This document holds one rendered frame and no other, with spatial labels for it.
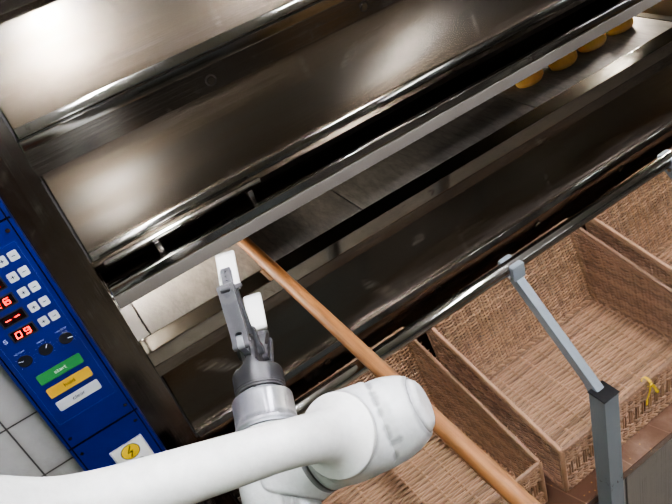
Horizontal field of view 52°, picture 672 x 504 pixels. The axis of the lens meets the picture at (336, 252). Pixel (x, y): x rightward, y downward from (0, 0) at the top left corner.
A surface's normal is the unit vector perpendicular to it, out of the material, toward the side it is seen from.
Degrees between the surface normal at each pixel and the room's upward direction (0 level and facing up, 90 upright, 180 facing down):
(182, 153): 70
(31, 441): 90
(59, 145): 90
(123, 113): 90
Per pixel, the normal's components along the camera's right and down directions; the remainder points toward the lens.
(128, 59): 0.39, 0.09
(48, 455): 0.51, 0.38
